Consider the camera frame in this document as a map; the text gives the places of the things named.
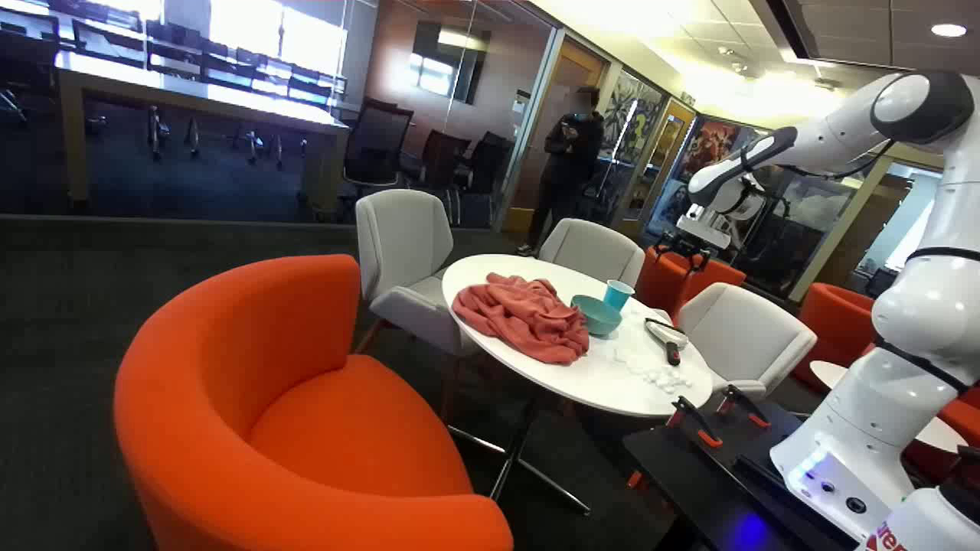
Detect black mesh office chair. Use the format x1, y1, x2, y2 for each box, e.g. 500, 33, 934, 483
341, 98, 415, 197

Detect teal cup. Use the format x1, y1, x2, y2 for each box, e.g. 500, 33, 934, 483
601, 278, 636, 315

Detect crumpled red cloth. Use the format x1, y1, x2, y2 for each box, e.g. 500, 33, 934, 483
450, 268, 593, 368

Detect chrome table leg frame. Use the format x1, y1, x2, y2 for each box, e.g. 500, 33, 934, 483
441, 393, 593, 517

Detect wall mounted screen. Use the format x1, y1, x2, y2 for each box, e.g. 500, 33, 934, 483
411, 19, 489, 105

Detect long high counter table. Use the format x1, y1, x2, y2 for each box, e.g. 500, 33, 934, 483
54, 47, 355, 208

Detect wide white upholstered chair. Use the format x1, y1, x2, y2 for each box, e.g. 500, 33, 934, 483
671, 278, 819, 397

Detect black clamp with orange handle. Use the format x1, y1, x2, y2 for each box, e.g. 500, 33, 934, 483
668, 395, 730, 454
713, 384, 774, 436

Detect dark side chair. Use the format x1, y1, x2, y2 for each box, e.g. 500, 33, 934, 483
415, 129, 472, 220
462, 132, 517, 232

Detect black handle with orange ring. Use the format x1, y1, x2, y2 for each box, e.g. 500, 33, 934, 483
641, 315, 686, 368

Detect red wall poster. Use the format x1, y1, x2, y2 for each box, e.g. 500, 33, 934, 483
681, 117, 742, 176

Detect low white upholstered chair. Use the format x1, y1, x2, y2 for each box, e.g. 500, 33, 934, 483
537, 214, 650, 288

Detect teal bowl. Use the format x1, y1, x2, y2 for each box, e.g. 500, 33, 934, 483
567, 291, 624, 340

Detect tall white upholstered chair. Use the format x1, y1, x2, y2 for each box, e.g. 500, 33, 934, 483
352, 188, 472, 356

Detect orange tub armchair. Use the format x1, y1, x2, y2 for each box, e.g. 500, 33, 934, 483
110, 251, 517, 551

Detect small white paper scraps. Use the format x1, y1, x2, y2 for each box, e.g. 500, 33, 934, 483
636, 356, 713, 403

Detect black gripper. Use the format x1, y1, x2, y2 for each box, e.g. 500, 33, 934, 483
660, 236, 716, 268

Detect person in dark clothes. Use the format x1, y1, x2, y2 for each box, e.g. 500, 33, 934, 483
533, 82, 605, 254

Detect black robot cart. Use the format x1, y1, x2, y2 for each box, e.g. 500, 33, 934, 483
621, 393, 867, 551

